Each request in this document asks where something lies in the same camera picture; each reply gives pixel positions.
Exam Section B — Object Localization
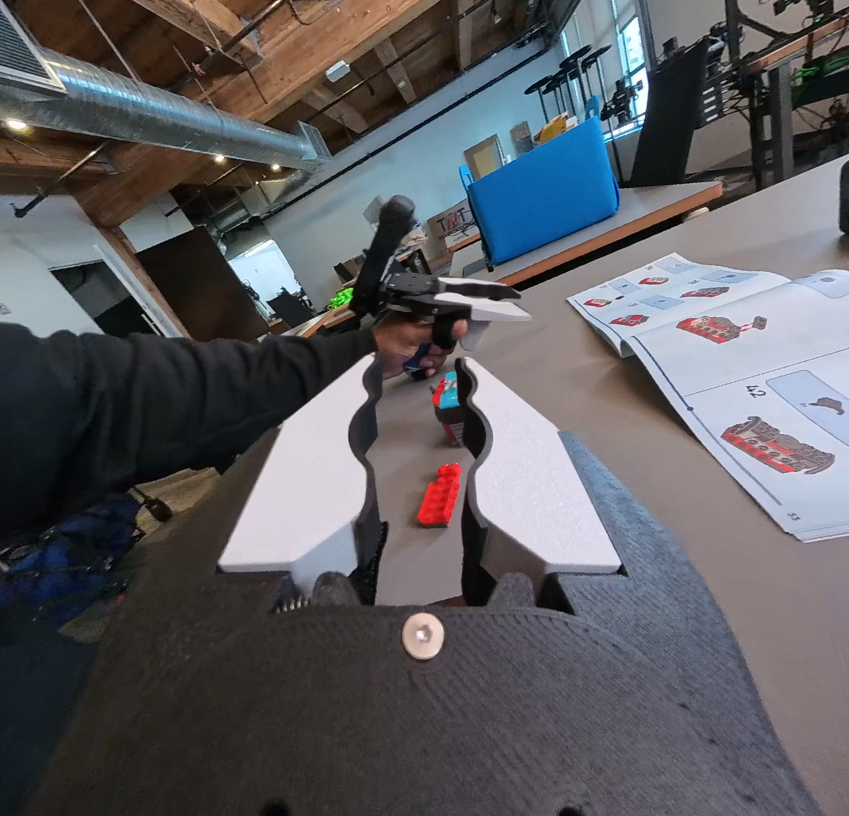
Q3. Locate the large dark display screen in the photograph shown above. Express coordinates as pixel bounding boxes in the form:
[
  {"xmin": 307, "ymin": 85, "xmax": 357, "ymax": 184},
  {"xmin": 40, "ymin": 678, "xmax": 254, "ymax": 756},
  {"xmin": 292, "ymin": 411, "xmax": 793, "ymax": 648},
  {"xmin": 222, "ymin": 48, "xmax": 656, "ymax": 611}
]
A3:
[{"xmin": 136, "ymin": 226, "xmax": 269, "ymax": 343}]

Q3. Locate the red and teal brick model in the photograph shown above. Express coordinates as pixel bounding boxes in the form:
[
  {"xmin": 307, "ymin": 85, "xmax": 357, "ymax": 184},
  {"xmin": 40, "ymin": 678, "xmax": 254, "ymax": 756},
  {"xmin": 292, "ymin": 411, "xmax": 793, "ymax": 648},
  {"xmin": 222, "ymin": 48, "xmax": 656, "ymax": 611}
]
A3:
[{"xmin": 430, "ymin": 370, "xmax": 473, "ymax": 447}]

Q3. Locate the red and grey brick assembly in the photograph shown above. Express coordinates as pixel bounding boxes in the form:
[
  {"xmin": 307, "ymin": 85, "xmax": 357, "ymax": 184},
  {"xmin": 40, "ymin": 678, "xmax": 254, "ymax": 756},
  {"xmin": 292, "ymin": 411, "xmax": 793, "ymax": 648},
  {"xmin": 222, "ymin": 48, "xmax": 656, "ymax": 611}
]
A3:
[{"xmin": 417, "ymin": 461, "xmax": 464, "ymax": 528}]

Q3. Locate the blue fabric storage bin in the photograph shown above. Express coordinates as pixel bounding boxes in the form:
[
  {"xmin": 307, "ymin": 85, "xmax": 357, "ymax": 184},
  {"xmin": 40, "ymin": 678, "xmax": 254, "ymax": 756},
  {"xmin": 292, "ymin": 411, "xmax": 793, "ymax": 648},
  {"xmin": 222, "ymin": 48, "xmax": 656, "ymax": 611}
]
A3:
[{"xmin": 459, "ymin": 116, "xmax": 621, "ymax": 270}]

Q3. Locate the white desk with wooden edge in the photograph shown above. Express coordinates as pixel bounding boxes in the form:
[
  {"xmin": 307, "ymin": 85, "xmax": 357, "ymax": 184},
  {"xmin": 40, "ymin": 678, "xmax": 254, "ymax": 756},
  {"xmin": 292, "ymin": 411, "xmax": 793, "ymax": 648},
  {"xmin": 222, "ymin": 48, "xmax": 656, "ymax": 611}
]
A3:
[{"xmin": 451, "ymin": 179, "xmax": 724, "ymax": 286}]

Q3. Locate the grey desk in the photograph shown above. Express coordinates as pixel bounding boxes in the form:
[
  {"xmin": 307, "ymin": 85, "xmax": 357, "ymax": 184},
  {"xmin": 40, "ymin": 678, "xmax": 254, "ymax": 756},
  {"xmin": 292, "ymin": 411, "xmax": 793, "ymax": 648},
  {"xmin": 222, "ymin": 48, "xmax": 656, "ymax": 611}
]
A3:
[{"xmin": 262, "ymin": 156, "xmax": 849, "ymax": 816}]

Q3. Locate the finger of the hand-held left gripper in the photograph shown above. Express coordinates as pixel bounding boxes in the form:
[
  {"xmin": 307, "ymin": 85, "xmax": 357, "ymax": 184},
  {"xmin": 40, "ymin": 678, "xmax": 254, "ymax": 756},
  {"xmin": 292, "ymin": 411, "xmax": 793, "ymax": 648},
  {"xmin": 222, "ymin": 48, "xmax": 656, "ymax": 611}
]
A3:
[
  {"xmin": 434, "ymin": 295, "xmax": 533, "ymax": 324},
  {"xmin": 434, "ymin": 275, "xmax": 522, "ymax": 302}
]

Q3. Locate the person's left hand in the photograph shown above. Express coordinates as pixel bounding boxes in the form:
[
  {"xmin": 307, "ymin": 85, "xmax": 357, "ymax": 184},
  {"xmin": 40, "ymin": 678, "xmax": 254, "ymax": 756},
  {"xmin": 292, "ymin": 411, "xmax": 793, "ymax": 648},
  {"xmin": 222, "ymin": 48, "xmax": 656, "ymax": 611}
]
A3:
[{"xmin": 371, "ymin": 317, "xmax": 468, "ymax": 381}]

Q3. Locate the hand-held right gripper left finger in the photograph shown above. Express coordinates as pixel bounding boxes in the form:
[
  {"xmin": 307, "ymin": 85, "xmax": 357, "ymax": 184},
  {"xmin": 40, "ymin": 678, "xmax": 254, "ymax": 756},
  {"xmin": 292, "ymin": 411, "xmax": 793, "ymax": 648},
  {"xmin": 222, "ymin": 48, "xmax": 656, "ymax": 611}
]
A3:
[{"xmin": 218, "ymin": 353, "xmax": 389, "ymax": 601}]

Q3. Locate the wooden standing desk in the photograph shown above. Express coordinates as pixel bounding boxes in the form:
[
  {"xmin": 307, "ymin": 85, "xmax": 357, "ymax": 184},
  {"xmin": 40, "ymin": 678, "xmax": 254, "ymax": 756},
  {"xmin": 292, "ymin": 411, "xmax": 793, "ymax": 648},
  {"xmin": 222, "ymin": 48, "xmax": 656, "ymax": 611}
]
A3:
[{"xmin": 719, "ymin": 17, "xmax": 849, "ymax": 190}]

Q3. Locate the black mesh chair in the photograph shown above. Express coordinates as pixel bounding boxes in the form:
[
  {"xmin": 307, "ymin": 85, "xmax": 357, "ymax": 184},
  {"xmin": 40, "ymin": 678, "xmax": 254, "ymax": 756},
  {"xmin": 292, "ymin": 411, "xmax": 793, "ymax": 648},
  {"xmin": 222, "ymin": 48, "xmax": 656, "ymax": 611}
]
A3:
[{"xmin": 627, "ymin": 37, "xmax": 711, "ymax": 190}]

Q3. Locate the printed cardboard box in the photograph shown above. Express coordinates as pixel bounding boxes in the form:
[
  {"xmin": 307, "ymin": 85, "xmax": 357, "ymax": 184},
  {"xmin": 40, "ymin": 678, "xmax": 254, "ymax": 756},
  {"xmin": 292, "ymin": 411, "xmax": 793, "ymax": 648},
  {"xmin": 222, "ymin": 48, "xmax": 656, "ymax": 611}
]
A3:
[{"xmin": 424, "ymin": 199, "xmax": 480, "ymax": 260}]

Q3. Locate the silver ventilation duct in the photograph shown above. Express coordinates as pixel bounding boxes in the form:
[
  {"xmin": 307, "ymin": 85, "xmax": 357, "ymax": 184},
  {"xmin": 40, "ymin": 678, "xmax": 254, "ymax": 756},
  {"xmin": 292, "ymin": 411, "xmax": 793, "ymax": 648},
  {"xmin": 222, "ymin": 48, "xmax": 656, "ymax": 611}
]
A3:
[{"xmin": 0, "ymin": 0, "xmax": 333, "ymax": 175}]

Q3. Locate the framed brown board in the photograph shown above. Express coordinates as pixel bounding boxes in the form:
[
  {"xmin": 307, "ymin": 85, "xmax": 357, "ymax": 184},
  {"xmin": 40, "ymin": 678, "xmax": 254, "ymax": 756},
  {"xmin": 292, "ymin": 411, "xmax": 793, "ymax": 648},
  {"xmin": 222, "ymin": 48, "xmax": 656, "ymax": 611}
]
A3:
[{"xmin": 463, "ymin": 135, "xmax": 503, "ymax": 182}]

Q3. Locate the person's left forearm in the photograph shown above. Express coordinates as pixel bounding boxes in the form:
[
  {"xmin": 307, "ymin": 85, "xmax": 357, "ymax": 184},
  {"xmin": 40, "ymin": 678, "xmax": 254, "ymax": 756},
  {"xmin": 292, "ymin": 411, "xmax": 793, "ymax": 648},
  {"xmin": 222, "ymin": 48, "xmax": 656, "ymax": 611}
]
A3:
[{"xmin": 0, "ymin": 322, "xmax": 379, "ymax": 538}]

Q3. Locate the blue folding wagon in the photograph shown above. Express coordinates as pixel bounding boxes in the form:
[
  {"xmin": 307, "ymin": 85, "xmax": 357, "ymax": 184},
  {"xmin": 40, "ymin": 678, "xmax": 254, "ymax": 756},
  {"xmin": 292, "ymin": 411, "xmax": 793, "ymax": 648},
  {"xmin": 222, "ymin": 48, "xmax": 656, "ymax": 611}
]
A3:
[{"xmin": 0, "ymin": 494, "xmax": 143, "ymax": 631}]

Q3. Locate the group of black bar stools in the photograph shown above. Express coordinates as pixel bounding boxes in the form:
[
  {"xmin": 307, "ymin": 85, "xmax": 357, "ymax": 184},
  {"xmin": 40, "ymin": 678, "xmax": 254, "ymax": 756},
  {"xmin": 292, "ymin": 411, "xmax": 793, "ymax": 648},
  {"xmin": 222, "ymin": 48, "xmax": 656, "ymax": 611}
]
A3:
[{"xmin": 524, "ymin": 43, "xmax": 614, "ymax": 127}]

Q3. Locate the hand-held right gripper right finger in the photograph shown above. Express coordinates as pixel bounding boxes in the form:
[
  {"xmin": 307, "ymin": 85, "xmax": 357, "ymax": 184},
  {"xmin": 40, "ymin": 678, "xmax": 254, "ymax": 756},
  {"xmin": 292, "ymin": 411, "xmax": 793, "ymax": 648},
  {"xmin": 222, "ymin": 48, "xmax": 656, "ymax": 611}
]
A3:
[{"xmin": 454, "ymin": 357, "xmax": 626, "ymax": 608}]

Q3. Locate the brick instruction booklet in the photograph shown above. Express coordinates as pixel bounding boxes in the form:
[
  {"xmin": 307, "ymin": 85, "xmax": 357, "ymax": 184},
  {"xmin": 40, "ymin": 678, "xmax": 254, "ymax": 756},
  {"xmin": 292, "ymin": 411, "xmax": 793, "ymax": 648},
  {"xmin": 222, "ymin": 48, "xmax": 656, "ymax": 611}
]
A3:
[{"xmin": 567, "ymin": 252, "xmax": 849, "ymax": 544}]

